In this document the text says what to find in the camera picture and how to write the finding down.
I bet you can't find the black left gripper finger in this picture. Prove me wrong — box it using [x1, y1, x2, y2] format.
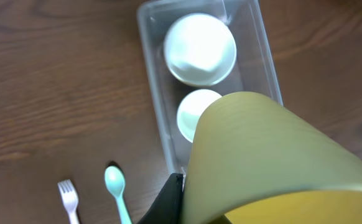
[138, 173, 183, 224]

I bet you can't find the mint green plastic spoon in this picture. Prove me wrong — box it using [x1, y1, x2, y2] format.
[104, 166, 132, 224]

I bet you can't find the yellow cup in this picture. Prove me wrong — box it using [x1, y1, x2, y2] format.
[180, 92, 362, 223]

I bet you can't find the pink plastic fork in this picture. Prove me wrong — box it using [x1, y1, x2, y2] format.
[57, 179, 80, 224]

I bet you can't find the white cup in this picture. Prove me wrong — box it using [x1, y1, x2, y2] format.
[177, 89, 222, 142]

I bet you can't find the white bowl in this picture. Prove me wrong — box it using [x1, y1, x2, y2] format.
[163, 13, 237, 86]

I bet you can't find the clear plastic container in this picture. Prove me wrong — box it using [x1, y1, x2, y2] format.
[137, 0, 282, 173]

